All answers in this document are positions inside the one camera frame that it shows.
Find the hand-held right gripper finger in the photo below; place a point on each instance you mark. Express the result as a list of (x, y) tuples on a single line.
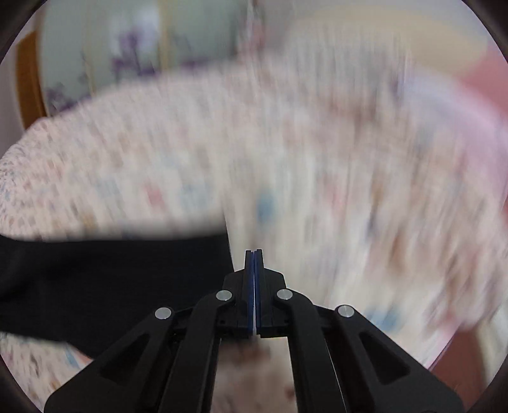
[(249, 278), (258, 278)]

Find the black pants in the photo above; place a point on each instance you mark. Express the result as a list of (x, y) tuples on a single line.
[(111, 286)]

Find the printed animal blanket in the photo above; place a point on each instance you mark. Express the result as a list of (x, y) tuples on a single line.
[(317, 178)]

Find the frosted glass sliding wardrobe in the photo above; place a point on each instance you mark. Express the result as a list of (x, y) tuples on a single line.
[(131, 47)]

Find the wooden door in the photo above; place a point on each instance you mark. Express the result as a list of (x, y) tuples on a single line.
[(29, 87)]

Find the pink pillow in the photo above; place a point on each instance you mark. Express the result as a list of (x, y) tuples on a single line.
[(484, 95)]

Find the cream headboard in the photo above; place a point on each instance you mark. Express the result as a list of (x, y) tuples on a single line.
[(436, 35)]

